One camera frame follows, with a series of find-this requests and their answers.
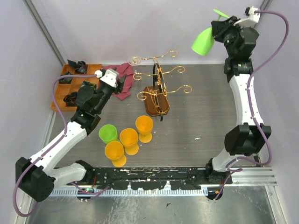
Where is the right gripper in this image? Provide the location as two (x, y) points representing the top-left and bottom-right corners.
(209, 16), (243, 58)

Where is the green goblet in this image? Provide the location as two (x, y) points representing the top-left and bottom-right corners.
(99, 124), (119, 144)
(191, 8), (230, 56)

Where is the clear wine glass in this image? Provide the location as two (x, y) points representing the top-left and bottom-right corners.
(128, 56), (141, 73)

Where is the gold wire glass rack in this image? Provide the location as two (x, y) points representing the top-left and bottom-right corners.
(133, 50), (192, 121)

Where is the orange goblet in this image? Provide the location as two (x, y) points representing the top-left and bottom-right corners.
(120, 128), (139, 155)
(135, 115), (154, 143)
(105, 141), (127, 168)

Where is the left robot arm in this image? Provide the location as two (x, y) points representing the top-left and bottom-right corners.
(15, 69), (127, 202)

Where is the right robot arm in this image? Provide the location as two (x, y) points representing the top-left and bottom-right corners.
(205, 16), (271, 184)

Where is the maroon cloth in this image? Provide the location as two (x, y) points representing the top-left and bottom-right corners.
(103, 63), (135, 100)

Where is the blue yellow floral cloth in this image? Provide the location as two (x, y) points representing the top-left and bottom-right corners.
(81, 80), (97, 89)

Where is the dark navy folded cloth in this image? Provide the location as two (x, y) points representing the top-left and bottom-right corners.
(67, 59), (88, 74)

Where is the black red cloth bundle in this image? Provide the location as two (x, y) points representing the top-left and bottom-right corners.
(63, 91), (78, 107)

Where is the dark green patterned cloth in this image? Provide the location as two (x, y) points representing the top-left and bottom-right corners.
(58, 71), (73, 84)

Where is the wooden compartment tray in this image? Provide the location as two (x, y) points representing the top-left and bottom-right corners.
(51, 64), (102, 112)

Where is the orange goblet front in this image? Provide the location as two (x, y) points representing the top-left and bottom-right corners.
(105, 141), (127, 168)

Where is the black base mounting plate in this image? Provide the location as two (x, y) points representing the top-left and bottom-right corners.
(75, 167), (229, 190)

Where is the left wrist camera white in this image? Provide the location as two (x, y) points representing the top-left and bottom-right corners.
(94, 69), (119, 88)

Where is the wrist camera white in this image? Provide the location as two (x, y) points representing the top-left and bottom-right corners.
(94, 69), (119, 88)
(234, 7), (261, 28)

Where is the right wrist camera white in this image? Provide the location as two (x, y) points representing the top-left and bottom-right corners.
(234, 7), (261, 28)

